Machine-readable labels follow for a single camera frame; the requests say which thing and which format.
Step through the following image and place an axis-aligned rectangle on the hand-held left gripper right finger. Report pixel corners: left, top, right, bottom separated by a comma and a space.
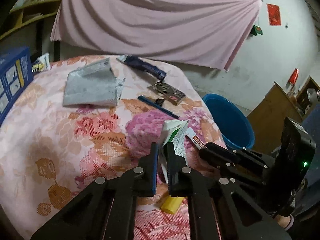
166, 142, 293, 240

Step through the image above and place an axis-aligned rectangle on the small red wall packet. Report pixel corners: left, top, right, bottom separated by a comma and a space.
288, 68, 300, 84

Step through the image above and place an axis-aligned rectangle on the small box with pink label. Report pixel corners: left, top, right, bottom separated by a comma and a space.
147, 81, 187, 105

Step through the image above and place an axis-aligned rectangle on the blue plastic basin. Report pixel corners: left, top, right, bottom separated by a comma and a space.
202, 93, 255, 150

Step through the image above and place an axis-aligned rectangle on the wooden shelf desk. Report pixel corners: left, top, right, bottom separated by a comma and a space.
0, 0, 63, 63

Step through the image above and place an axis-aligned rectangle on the wooden cabinet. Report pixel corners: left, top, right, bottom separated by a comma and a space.
246, 75, 320, 130

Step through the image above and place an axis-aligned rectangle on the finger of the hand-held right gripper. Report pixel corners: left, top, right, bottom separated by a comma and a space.
199, 148, 250, 180
205, 142, 270, 172

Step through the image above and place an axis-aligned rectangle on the red wall paper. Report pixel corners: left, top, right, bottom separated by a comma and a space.
266, 3, 282, 26

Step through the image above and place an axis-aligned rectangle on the blue pen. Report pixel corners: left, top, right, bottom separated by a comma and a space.
137, 95, 180, 119

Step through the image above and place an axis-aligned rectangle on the dark blue wrapper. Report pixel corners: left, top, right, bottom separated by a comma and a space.
116, 54, 167, 81

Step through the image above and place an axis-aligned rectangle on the white snack packet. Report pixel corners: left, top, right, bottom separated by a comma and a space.
31, 53, 51, 74

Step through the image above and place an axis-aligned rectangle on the white and green carton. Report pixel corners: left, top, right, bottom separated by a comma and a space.
159, 119, 190, 183

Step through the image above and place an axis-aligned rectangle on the person's right forearm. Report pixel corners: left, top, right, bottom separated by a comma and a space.
275, 206, 320, 240

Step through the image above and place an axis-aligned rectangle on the yellow plastic piece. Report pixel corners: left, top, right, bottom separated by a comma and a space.
160, 195, 185, 215

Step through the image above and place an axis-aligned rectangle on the blue cardboard box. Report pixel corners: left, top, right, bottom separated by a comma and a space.
0, 46, 34, 127

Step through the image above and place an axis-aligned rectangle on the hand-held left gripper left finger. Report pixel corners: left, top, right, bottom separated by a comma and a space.
30, 142, 159, 240

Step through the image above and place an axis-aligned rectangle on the grey foil bag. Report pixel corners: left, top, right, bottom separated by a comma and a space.
62, 57, 126, 107

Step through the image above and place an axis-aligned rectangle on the white tube with orange label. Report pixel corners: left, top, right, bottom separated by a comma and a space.
185, 127, 208, 151

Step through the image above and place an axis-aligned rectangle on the pink hanging cloth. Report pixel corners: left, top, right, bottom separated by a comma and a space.
50, 0, 263, 73

